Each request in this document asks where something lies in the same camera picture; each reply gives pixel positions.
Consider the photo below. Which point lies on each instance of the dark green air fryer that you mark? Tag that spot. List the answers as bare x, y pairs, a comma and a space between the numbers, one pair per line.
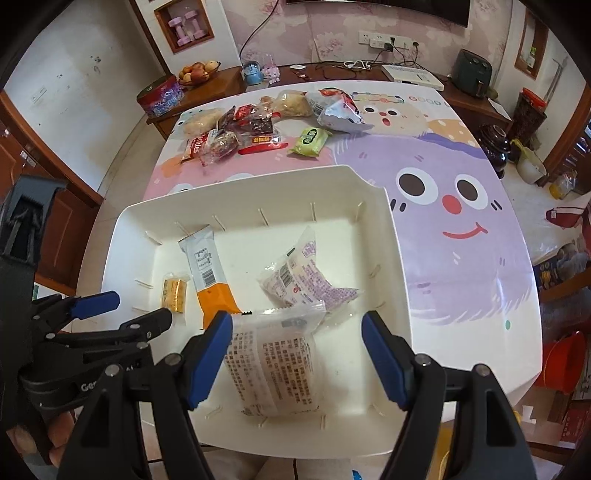
472, 74

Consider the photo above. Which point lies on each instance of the cartoon printed tablecloth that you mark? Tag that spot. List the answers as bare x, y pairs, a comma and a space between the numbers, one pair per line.
468, 271

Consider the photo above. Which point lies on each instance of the silver blue snack bag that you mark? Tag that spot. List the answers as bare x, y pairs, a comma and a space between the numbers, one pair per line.
335, 109

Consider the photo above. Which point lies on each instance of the brown wooden door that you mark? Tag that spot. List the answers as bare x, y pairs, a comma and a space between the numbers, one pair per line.
47, 211

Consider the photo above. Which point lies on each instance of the orange white snack bar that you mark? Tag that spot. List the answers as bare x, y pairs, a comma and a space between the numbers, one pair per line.
209, 280

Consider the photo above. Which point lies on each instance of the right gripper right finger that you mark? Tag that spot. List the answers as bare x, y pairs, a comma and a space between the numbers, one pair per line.
391, 356

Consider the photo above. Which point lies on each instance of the white set-top box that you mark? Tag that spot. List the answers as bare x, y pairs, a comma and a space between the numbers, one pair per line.
412, 76

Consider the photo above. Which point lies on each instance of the large printed clear cake pack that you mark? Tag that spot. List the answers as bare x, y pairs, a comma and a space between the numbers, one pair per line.
273, 361

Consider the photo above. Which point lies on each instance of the dark ceramic jar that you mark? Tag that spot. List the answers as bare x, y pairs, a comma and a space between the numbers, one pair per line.
493, 141

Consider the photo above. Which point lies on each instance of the blue snow globe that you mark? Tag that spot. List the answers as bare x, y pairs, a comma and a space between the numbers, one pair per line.
252, 73

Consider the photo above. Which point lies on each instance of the green pineapple cake pack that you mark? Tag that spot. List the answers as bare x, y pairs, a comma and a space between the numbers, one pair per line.
311, 142

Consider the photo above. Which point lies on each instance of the red round tin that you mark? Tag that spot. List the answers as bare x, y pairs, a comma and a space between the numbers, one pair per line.
160, 97

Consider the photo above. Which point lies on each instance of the wall power strip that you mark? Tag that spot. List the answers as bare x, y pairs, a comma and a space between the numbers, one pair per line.
378, 40

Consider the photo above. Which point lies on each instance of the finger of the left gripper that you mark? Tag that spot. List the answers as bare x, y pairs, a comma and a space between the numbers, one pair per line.
140, 329
58, 309

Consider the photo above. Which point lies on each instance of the red lid dark bin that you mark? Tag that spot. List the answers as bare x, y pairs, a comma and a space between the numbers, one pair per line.
529, 114

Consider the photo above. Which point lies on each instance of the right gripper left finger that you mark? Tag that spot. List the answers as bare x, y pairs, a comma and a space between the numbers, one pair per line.
203, 356

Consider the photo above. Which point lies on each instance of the pink dumbbells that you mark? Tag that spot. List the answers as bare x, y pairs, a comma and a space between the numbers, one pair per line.
186, 28

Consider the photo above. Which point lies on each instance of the wooden tv cabinet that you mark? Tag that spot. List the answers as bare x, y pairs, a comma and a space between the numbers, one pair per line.
228, 82

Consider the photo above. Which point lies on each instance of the beige crispy snack bag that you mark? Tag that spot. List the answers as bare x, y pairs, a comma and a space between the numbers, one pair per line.
291, 104
200, 122

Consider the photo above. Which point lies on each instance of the purple white bread pack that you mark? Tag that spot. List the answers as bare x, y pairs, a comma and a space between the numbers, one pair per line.
295, 279

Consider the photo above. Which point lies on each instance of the pink bunny figurine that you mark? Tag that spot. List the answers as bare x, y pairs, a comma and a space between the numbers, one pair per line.
271, 72

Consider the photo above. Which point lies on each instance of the dark red date pack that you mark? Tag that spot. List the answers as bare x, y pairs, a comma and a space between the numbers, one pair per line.
224, 138

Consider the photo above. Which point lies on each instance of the white plastic tray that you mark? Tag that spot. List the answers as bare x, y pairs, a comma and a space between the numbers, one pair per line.
255, 220

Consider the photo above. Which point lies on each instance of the yellow boxed cake pack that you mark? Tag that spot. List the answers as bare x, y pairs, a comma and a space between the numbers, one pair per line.
173, 297

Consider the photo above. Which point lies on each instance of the fruit bowl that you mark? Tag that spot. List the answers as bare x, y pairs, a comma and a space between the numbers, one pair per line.
197, 73

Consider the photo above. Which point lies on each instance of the red label sausage pack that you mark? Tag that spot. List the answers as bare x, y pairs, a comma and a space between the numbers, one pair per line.
252, 144

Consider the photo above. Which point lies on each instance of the white plastic pitcher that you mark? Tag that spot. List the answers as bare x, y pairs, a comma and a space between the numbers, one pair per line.
529, 166

